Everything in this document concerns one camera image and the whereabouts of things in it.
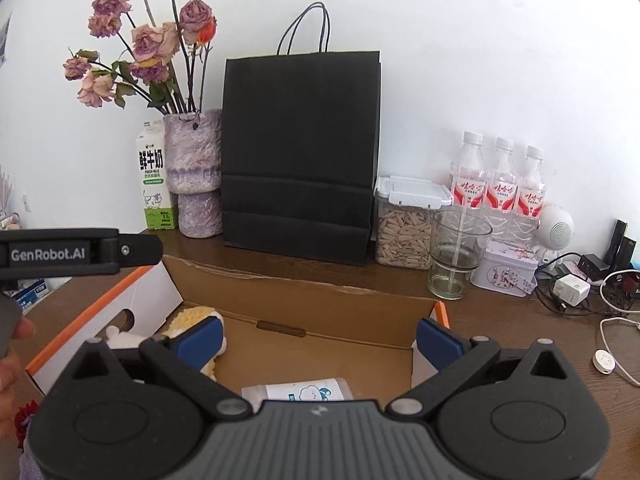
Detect right water bottle red label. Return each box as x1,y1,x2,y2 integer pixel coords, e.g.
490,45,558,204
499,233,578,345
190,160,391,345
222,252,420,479
512,145,547,245

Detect black devices by wall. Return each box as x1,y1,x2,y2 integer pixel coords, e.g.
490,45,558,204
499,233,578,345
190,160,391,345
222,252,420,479
604,220,636,272

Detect black paper shopping bag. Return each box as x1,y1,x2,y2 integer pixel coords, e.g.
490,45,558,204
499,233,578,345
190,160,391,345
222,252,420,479
221,13,381,266

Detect blue white boxes on floor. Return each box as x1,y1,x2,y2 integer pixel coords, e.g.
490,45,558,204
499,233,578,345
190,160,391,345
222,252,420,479
10,278,49,314

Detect white plastic medicine bottle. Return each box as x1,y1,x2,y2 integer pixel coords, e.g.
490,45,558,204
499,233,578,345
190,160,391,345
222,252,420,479
241,378,354,404

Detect white round speaker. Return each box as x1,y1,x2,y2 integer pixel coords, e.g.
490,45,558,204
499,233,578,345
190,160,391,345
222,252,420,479
533,205,574,262

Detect red artificial rose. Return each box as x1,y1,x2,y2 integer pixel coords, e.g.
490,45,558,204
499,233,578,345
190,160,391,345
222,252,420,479
14,400,40,451

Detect person's left hand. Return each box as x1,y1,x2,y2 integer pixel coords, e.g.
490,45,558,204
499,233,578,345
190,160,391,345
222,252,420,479
0,318,35,440

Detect left water bottle red label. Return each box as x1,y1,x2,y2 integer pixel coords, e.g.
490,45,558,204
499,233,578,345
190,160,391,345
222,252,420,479
450,131,487,223

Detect white cable with round puck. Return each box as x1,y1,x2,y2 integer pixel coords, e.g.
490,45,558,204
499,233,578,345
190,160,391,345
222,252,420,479
591,316,640,388

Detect white floral tin box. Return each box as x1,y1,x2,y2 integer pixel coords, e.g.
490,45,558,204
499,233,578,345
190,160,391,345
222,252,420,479
471,240,538,298

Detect white yellow plush alpaca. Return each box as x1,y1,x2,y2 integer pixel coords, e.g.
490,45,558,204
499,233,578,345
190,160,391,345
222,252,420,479
102,304,229,384

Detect green white milk carton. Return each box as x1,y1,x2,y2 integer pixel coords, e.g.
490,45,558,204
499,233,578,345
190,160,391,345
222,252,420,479
136,119,178,231

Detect purple textured vase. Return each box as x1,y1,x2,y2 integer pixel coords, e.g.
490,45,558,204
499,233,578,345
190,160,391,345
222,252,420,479
164,108,222,238

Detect dried pink rose bouquet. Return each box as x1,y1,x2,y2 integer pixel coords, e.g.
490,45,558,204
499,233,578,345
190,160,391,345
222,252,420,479
63,0,217,116

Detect clear drinking glass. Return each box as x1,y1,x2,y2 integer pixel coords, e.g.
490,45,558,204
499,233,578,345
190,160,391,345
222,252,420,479
428,208,492,301

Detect clear container of seeds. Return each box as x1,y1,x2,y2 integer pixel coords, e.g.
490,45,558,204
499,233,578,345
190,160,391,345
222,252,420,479
375,176,452,271

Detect middle water bottle red label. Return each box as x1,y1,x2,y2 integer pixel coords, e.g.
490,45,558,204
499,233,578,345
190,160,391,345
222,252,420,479
484,136,518,240

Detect water bottle red label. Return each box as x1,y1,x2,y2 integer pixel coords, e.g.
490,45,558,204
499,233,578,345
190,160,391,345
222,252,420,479
512,145,547,245
484,136,518,240
450,131,487,223

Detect red orange cardboard box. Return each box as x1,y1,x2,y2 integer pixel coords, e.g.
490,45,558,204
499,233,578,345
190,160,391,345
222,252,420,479
18,257,449,403

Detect white power adapter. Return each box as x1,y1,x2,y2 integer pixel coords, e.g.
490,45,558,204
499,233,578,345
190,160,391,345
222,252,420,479
552,274,591,307

